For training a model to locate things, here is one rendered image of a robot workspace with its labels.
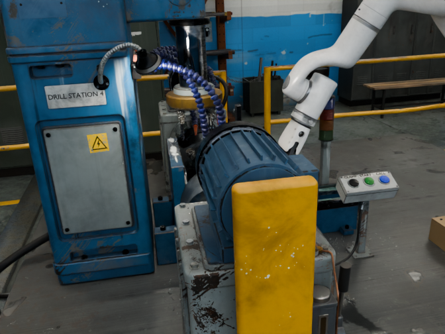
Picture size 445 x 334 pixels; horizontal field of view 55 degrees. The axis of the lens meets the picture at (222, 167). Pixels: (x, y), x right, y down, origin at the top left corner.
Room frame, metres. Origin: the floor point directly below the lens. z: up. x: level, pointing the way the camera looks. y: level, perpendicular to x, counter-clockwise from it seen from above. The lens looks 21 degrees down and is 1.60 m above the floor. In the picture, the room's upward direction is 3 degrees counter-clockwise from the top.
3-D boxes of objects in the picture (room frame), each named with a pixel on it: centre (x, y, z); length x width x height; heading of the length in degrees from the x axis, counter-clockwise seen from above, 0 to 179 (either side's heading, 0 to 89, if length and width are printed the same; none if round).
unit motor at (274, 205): (0.73, -0.09, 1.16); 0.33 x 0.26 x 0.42; 9
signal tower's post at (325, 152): (1.74, -0.45, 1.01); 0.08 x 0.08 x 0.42; 9
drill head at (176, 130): (1.69, 0.09, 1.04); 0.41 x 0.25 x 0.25; 9
